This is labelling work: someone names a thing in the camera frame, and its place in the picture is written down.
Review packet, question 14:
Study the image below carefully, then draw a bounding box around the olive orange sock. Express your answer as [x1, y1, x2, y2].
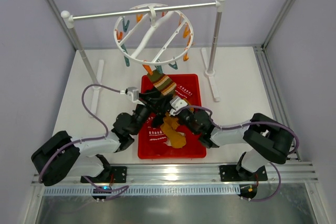
[146, 70, 176, 95]

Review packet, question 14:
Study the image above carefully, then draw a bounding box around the yellow sock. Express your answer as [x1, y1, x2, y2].
[161, 112, 180, 130]

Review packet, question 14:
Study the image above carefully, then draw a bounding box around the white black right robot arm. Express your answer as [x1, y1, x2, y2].
[157, 95, 298, 180]

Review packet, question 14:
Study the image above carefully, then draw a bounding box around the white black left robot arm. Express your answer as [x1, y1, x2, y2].
[31, 89, 161, 186]

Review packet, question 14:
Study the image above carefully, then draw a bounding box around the white round clip hanger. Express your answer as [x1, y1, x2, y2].
[113, 3, 194, 72]

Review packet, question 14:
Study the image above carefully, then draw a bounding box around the black sock in bin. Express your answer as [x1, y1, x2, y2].
[151, 114, 165, 128]

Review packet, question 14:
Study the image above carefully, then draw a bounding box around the mustard sock in bin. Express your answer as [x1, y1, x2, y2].
[161, 124, 186, 148]

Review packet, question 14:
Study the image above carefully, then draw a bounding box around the red white patterned sock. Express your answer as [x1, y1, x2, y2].
[145, 83, 195, 156]

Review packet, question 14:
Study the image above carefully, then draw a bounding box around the red plastic bin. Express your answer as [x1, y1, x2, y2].
[138, 74, 206, 159]

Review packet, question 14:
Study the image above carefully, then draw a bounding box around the white metal drying rack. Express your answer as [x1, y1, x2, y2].
[60, 0, 227, 118]

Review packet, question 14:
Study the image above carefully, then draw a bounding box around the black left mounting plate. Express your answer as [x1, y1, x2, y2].
[87, 166, 127, 184]

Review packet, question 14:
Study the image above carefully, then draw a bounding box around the black mounting plate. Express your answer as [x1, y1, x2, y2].
[219, 165, 268, 182]
[87, 166, 127, 184]

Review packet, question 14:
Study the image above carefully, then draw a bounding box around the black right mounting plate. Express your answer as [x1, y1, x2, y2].
[219, 165, 268, 182]

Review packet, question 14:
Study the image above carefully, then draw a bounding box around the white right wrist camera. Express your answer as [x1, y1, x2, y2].
[169, 96, 188, 116]

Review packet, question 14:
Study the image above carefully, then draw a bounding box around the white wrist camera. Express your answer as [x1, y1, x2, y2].
[120, 87, 144, 105]
[169, 96, 188, 116]

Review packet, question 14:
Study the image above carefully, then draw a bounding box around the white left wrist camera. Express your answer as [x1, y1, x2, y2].
[120, 87, 144, 105]

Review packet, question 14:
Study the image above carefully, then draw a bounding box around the white slotted cable duct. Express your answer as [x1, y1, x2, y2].
[44, 184, 240, 197]

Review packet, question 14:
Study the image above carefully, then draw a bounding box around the aluminium frame rail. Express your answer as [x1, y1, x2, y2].
[253, 0, 313, 162]

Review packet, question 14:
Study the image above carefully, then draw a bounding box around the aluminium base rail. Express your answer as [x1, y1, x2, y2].
[33, 162, 319, 186]

